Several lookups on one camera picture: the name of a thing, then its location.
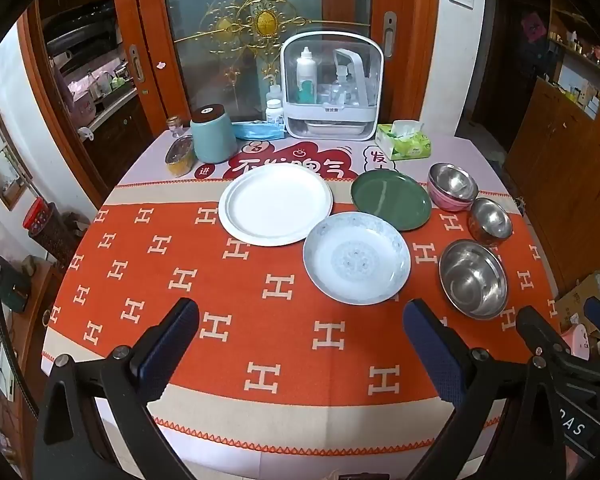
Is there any blue face mask pack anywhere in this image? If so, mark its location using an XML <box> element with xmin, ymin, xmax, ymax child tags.
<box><xmin>231</xmin><ymin>120</ymin><xmax>286</xmax><ymax>142</ymax></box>

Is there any dark green bag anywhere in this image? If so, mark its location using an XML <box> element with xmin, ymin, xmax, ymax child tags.
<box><xmin>0</xmin><ymin>255</ymin><xmax>33</xmax><ymax>313</ymax></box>

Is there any pink plastic object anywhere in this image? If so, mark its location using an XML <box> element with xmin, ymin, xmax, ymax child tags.
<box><xmin>562</xmin><ymin>324</ymin><xmax>591</xmax><ymax>361</ymax></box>

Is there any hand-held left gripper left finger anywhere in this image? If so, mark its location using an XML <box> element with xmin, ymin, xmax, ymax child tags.
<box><xmin>32</xmin><ymin>297</ymin><xmax>201</xmax><ymax>480</ymax></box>

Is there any round yellow tin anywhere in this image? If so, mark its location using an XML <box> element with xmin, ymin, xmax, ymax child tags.
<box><xmin>164</xmin><ymin>135</ymin><xmax>195</xmax><ymax>177</ymax></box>

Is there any wooden side cabinet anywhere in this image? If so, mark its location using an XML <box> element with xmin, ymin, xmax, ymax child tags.
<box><xmin>0</xmin><ymin>260</ymin><xmax>66</xmax><ymax>480</ymax></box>

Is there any wooden framed picture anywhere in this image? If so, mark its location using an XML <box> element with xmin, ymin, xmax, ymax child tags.
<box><xmin>0</xmin><ymin>105</ymin><xmax>33</xmax><ymax>211</ymax></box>

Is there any glass door with gold ornament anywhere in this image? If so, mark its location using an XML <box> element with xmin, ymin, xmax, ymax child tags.
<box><xmin>132</xmin><ymin>0</ymin><xmax>398</xmax><ymax>126</ymax></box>

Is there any teal canister with brown lid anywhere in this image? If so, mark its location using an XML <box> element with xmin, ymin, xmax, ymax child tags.
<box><xmin>189</xmin><ymin>104</ymin><xmax>239</xmax><ymax>164</ymax></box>

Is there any dark basket with red lid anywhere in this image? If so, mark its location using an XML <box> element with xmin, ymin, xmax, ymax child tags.
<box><xmin>22</xmin><ymin>196</ymin><xmax>81</xmax><ymax>261</ymax></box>

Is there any white squeeze bottle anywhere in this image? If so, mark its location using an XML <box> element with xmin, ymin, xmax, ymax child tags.
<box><xmin>296</xmin><ymin>46</ymin><xmax>316</xmax><ymax>103</ymax></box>

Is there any blue patterned white plate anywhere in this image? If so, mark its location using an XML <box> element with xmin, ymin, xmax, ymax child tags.
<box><xmin>302</xmin><ymin>211</ymin><xmax>412</xmax><ymax>307</ymax></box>

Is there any cardboard box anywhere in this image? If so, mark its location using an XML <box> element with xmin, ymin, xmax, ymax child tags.
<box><xmin>555</xmin><ymin>267</ymin><xmax>600</xmax><ymax>341</ymax></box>

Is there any pink steel-lined bowl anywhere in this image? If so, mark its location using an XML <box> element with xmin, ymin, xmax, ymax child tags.
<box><xmin>427</xmin><ymin>162</ymin><xmax>479</xmax><ymax>202</ymax></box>
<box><xmin>431</xmin><ymin>191</ymin><xmax>476</xmax><ymax>212</ymax></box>

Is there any orange patterned tablecloth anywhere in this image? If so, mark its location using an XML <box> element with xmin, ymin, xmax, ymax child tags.
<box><xmin>40</xmin><ymin>127</ymin><xmax>563</xmax><ymax>480</ymax></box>

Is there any green tissue pack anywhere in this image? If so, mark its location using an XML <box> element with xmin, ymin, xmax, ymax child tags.
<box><xmin>374</xmin><ymin>119</ymin><xmax>432</xmax><ymax>162</ymax></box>

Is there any small steel bowl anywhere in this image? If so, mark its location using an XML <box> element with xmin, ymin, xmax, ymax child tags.
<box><xmin>468</xmin><ymin>197</ymin><xmax>514</xmax><ymax>247</ymax></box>

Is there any green plate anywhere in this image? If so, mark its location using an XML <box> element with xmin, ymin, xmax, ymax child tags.
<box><xmin>350</xmin><ymin>170</ymin><xmax>432</xmax><ymax>232</ymax></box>

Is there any clear spray bottle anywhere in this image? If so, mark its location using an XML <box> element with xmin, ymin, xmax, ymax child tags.
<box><xmin>330</xmin><ymin>62</ymin><xmax>353</xmax><ymax>103</ymax></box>

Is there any dark wooden door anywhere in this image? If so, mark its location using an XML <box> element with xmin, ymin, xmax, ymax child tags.
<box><xmin>467</xmin><ymin>0</ymin><xmax>553</xmax><ymax>153</ymax></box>

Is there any silver door handle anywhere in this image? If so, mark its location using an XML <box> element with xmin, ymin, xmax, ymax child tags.
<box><xmin>383</xmin><ymin>11</ymin><xmax>397</xmax><ymax>58</ymax></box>
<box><xmin>129</xmin><ymin>44</ymin><xmax>145</xmax><ymax>83</ymax></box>

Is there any large steel bowl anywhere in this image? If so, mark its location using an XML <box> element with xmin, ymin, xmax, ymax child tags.
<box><xmin>438</xmin><ymin>239</ymin><xmax>509</xmax><ymax>321</ymax></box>

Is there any wooden wall cabinet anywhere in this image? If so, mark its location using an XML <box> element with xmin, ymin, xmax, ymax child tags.
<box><xmin>502</xmin><ymin>0</ymin><xmax>600</xmax><ymax>306</ymax></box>

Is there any large white plate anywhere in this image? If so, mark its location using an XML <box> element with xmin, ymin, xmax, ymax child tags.
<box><xmin>218</xmin><ymin>164</ymin><xmax>334</xmax><ymax>247</ymax></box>

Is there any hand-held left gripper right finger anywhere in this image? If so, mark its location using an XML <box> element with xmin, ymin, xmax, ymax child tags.
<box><xmin>402</xmin><ymin>297</ymin><xmax>571</xmax><ymax>480</ymax></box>

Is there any white clear storage organiser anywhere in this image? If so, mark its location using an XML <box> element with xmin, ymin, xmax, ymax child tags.
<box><xmin>280</xmin><ymin>31</ymin><xmax>385</xmax><ymax>140</ymax></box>

